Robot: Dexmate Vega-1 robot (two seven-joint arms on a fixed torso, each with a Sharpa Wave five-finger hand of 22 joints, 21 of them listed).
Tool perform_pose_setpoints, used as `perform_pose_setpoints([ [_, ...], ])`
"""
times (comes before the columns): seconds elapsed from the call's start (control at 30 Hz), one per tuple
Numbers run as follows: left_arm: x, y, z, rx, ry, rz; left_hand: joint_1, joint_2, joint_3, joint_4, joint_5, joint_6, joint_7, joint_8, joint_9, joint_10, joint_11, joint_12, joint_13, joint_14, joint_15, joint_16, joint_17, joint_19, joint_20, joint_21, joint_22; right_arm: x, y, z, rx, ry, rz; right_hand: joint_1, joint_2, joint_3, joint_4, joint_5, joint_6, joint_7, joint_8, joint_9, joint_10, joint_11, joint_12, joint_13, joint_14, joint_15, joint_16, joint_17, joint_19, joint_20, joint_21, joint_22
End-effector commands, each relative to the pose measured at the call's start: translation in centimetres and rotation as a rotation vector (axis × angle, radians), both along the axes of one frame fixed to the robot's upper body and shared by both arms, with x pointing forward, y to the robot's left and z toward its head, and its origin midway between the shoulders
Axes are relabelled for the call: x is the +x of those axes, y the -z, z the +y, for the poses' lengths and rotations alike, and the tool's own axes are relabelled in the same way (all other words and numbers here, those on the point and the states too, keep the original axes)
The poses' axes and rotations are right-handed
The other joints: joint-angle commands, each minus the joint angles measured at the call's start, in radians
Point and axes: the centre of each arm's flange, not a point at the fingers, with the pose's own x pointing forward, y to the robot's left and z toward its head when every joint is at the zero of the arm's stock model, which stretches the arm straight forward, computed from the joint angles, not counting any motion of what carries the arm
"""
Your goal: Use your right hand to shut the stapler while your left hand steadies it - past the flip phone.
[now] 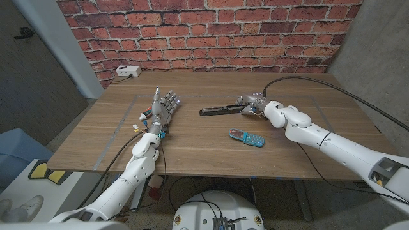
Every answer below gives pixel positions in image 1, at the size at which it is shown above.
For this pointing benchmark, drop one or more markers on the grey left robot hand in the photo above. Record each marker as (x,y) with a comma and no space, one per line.
(161,111)

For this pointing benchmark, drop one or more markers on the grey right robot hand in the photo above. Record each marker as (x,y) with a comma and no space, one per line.
(257,102)

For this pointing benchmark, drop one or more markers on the black remote control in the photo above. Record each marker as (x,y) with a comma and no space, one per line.
(220,110)

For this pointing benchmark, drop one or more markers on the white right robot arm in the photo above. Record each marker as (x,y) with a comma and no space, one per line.
(335,143)

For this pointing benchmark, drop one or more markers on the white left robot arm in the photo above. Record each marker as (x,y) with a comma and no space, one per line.
(128,182)

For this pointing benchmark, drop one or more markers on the blue flip phone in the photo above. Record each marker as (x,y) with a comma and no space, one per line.
(247,137)

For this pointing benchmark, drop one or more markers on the toothpaste tube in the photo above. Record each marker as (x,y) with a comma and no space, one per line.
(146,112)

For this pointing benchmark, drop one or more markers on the white power strip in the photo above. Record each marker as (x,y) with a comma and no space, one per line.
(128,71)

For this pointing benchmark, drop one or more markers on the red and white bottle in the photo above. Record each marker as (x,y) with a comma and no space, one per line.
(155,188)

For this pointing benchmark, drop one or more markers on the red brick printed backdrop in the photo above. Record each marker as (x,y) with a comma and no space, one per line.
(207,35)

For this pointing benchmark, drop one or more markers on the white table leg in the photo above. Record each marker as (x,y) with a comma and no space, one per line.
(303,199)
(137,198)

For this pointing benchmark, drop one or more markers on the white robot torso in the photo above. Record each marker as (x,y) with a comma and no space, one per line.
(217,207)

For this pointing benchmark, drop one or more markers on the small grey electronics box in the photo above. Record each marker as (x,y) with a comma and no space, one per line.
(220,224)

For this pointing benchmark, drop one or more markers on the yellow and black mat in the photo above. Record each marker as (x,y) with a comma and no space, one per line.
(44,171)

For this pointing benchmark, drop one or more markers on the dark grey door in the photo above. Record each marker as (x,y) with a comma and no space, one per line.
(28,80)

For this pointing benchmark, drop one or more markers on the blue bin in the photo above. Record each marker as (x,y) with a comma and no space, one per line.
(19,153)

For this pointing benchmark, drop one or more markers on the white shoe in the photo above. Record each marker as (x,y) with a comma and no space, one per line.
(28,209)
(4,207)

